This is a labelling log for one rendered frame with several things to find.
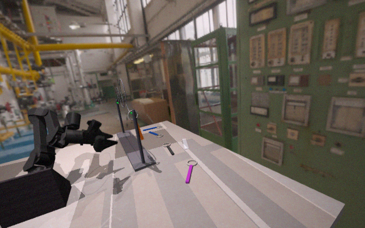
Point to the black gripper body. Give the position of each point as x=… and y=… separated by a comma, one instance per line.
x=95, y=141

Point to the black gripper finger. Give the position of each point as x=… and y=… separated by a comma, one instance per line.
x=104, y=134
x=108, y=143

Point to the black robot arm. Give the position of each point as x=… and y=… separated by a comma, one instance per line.
x=43, y=155

